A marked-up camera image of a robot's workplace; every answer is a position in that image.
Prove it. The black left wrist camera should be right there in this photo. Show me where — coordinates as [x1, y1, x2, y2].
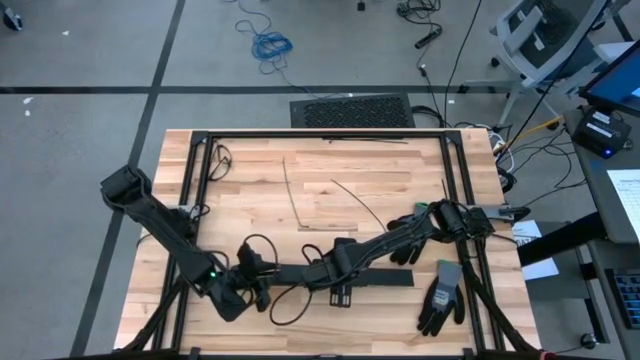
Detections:
[236, 241, 265, 272]

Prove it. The black floor cable pile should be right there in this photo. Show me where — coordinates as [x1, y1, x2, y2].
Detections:
[395, 0, 444, 32]

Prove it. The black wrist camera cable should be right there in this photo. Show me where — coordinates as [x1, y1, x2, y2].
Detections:
[243, 233, 280, 275]
[268, 242, 326, 327]

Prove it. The black left wrist camera cable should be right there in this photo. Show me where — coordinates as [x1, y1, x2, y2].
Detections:
[243, 233, 280, 275]

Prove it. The grey black work glove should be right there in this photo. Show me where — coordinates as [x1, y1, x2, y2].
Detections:
[417, 258, 466, 337]
[386, 201, 437, 267]

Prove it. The black looped frame cable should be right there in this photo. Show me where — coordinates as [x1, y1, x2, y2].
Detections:
[206, 142, 234, 182]

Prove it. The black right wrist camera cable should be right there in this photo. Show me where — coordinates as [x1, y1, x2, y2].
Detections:
[268, 242, 326, 327]

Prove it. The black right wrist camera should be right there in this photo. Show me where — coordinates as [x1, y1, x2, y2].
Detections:
[332, 237, 358, 259]

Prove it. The grey desk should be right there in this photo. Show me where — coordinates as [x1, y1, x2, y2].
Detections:
[563, 102, 640, 360]

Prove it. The black aluminium table frame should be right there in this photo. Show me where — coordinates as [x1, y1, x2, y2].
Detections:
[119, 128, 541, 360]

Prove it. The yellow network cable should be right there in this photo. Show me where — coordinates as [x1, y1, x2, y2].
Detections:
[499, 114, 566, 151]

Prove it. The grey office chair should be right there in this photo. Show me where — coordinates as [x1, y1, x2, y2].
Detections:
[489, 0, 632, 126]

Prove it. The blue coiled floor cable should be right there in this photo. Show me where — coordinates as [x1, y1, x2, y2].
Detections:
[233, 0, 329, 99]

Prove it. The black duct cover strip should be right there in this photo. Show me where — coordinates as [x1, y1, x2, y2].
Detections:
[269, 264, 416, 290]

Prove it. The small black computer box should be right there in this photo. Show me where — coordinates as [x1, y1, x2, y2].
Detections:
[571, 106, 633, 160]

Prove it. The white plug adapter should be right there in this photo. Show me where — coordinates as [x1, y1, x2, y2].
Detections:
[487, 127, 509, 154]

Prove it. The black desk leg bar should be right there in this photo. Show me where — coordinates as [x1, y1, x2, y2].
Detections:
[516, 211, 609, 267]

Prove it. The dull grey zip tie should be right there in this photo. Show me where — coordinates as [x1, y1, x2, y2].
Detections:
[329, 178, 390, 235]

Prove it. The black keyboard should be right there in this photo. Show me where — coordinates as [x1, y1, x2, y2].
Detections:
[603, 267, 640, 331]

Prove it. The black power strip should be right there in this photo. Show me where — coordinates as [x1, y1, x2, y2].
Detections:
[413, 27, 444, 50]

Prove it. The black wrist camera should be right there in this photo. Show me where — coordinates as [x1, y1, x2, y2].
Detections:
[332, 237, 358, 259]
[236, 241, 265, 272]

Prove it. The long black hanging cable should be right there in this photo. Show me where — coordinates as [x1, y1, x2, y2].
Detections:
[442, 0, 485, 109]
[499, 0, 614, 156]

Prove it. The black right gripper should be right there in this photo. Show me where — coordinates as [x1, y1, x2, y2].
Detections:
[299, 253, 360, 308]

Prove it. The white printed paper sheet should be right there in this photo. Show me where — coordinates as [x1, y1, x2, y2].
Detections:
[606, 168, 640, 232]

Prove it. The black computer monitor blue screen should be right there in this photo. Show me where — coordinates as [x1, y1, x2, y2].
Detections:
[579, 38, 640, 119]

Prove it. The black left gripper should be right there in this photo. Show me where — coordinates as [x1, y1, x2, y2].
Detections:
[233, 266, 282, 315]

